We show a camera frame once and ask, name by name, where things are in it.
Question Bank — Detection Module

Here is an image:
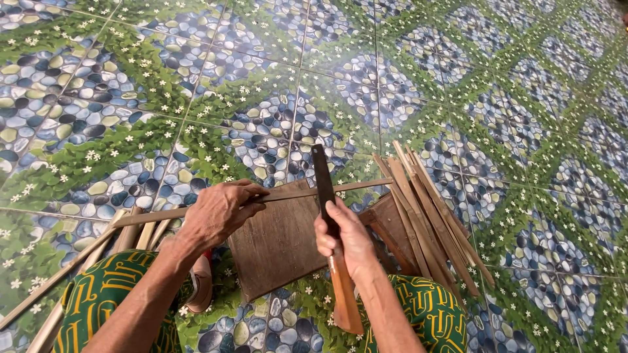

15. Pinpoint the person's left hand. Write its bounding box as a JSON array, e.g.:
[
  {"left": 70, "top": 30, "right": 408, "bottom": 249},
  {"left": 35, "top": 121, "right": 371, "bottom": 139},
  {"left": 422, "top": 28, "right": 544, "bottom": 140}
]
[{"left": 179, "top": 179, "right": 270, "bottom": 252}]

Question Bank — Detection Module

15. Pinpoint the person's right hand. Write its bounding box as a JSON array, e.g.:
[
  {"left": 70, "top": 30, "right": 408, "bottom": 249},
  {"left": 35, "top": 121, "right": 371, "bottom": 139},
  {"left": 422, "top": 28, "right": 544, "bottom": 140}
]
[{"left": 313, "top": 198, "right": 379, "bottom": 281}]

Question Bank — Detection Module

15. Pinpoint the knife with wooden handle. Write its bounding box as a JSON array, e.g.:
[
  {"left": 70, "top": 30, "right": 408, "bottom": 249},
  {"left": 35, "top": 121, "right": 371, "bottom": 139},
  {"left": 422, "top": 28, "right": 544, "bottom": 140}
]
[{"left": 310, "top": 143, "right": 365, "bottom": 335}]

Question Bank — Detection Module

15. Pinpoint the long thin bamboo strip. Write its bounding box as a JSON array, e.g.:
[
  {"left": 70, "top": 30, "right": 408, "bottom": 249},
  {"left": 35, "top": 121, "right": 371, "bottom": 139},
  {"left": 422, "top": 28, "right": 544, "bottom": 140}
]
[{"left": 112, "top": 177, "right": 394, "bottom": 229}]

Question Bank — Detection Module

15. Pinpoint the pale bamboo slat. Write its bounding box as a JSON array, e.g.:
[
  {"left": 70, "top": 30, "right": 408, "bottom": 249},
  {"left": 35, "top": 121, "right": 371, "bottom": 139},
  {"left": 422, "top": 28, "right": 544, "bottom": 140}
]
[
  {"left": 26, "top": 205, "right": 146, "bottom": 353},
  {"left": 134, "top": 221, "right": 158, "bottom": 251},
  {"left": 147, "top": 204, "right": 181, "bottom": 251},
  {"left": 0, "top": 209, "right": 128, "bottom": 331}
]

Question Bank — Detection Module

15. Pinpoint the small brown wooden stool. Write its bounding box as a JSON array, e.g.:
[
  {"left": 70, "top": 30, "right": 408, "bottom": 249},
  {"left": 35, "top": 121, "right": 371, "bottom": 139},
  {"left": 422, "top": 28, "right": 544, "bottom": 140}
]
[{"left": 227, "top": 178, "right": 424, "bottom": 304}]

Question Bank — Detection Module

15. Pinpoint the person's bare foot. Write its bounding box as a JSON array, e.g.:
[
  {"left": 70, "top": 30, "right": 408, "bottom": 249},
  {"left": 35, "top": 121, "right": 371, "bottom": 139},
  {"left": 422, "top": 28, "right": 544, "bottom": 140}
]
[{"left": 185, "top": 251, "right": 215, "bottom": 314}]

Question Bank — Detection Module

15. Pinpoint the pile of bamboo strips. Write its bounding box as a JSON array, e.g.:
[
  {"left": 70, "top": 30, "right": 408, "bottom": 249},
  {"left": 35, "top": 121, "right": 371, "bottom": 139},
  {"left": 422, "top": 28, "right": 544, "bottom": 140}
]
[{"left": 371, "top": 139, "right": 497, "bottom": 301}]

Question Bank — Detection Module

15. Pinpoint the person's right leg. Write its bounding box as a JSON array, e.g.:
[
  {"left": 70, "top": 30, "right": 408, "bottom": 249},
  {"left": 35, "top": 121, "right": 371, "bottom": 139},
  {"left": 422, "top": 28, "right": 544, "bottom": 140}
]
[{"left": 359, "top": 273, "right": 468, "bottom": 353}]

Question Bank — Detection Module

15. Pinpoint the person's leg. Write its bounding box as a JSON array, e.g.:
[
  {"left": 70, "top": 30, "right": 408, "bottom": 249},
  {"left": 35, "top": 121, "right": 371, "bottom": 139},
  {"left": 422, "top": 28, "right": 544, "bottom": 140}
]
[
  {"left": 359, "top": 273, "right": 468, "bottom": 353},
  {"left": 52, "top": 248, "right": 195, "bottom": 353}
]

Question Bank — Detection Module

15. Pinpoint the person's left leg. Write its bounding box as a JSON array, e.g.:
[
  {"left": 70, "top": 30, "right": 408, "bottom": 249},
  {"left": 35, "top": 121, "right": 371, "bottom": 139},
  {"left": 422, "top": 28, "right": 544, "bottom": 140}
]
[{"left": 52, "top": 248, "right": 195, "bottom": 353}]

